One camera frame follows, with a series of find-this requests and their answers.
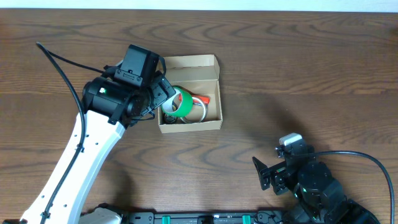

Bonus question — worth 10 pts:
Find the brown cardboard box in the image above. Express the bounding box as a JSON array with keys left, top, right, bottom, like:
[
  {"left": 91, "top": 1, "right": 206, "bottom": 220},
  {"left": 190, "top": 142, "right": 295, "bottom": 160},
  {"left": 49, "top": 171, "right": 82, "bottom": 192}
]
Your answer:
[{"left": 157, "top": 55, "right": 223, "bottom": 134}]

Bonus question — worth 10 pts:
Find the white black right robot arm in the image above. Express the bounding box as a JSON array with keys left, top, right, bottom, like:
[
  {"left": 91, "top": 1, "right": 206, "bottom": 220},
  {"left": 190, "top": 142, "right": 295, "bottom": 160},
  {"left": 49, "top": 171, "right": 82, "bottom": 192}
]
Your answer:
[{"left": 252, "top": 143, "right": 379, "bottom": 224}]

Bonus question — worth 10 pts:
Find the red stapler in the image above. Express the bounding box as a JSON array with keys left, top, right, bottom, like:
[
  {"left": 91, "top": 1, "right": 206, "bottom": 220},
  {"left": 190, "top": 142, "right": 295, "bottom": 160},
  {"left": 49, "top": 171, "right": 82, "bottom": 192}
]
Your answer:
[{"left": 192, "top": 95, "right": 210, "bottom": 106}]

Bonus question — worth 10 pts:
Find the green tape roll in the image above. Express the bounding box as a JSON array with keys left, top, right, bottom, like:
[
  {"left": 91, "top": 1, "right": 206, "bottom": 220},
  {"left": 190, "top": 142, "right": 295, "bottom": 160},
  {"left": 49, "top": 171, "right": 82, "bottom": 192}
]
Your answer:
[{"left": 161, "top": 86, "right": 193, "bottom": 118}]

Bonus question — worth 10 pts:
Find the white tape roll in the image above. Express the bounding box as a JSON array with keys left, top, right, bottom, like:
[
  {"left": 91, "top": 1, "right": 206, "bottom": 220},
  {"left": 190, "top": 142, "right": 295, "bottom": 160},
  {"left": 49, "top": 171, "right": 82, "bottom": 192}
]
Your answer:
[{"left": 179, "top": 96, "right": 208, "bottom": 124}]

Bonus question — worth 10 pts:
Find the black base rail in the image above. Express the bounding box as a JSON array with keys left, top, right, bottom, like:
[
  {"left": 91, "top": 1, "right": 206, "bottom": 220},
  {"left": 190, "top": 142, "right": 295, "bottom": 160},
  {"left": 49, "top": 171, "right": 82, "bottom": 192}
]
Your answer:
[{"left": 122, "top": 211, "right": 284, "bottom": 224}]

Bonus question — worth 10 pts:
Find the yellow black correction tape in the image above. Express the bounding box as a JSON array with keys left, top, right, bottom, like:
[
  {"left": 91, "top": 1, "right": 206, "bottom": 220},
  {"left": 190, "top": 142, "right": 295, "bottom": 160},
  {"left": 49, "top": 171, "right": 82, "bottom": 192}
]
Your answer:
[{"left": 164, "top": 114, "right": 178, "bottom": 124}]

